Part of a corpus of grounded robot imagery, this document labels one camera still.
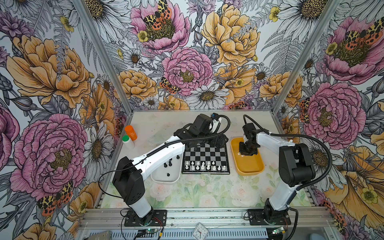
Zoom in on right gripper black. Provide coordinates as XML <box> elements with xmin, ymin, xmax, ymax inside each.
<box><xmin>239</xmin><ymin>140</ymin><xmax>260</xmax><ymax>157</ymax></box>

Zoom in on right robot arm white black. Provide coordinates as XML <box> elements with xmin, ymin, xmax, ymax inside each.
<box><xmin>239</xmin><ymin>123</ymin><xmax>316</xmax><ymax>225</ymax></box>

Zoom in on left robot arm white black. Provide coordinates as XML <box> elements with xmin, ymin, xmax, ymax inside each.
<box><xmin>112</xmin><ymin>113</ymin><xmax>231</xmax><ymax>225</ymax></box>

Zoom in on black white chess board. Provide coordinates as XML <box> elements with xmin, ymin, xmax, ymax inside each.
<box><xmin>181</xmin><ymin>143</ymin><xmax>230</xmax><ymax>175</ymax></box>

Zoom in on yellow plastic tray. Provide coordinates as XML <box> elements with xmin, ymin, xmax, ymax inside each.
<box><xmin>231</xmin><ymin>138</ymin><xmax>265</xmax><ymax>176</ymax></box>

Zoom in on white plastic tray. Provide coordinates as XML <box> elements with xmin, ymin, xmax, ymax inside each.
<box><xmin>151</xmin><ymin>153</ymin><xmax>184</xmax><ymax>184</ymax></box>

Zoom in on orange bottle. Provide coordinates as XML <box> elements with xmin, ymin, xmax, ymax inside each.
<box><xmin>124</xmin><ymin>125</ymin><xmax>138</xmax><ymax>141</ymax></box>

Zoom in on white bottle green cap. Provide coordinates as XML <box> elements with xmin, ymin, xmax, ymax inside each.
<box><xmin>122</xmin><ymin>135</ymin><xmax>135</xmax><ymax>150</ymax></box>

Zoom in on small white clock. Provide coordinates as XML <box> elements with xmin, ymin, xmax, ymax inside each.
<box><xmin>193</xmin><ymin>223</ymin><xmax>209</xmax><ymax>240</ymax></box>

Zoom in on right black corrugated cable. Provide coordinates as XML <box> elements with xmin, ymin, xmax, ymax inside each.
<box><xmin>242</xmin><ymin>114</ymin><xmax>333</xmax><ymax>192</ymax></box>

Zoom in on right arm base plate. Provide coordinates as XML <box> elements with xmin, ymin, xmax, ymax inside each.
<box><xmin>246</xmin><ymin>209</ymin><xmax>292</xmax><ymax>226</ymax></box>

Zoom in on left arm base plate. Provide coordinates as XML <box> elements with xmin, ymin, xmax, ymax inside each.
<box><xmin>124</xmin><ymin>210</ymin><xmax>168</xmax><ymax>227</ymax></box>

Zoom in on aluminium frame rail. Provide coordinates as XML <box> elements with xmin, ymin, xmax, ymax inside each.
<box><xmin>79</xmin><ymin>207</ymin><xmax>334</xmax><ymax>230</ymax></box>

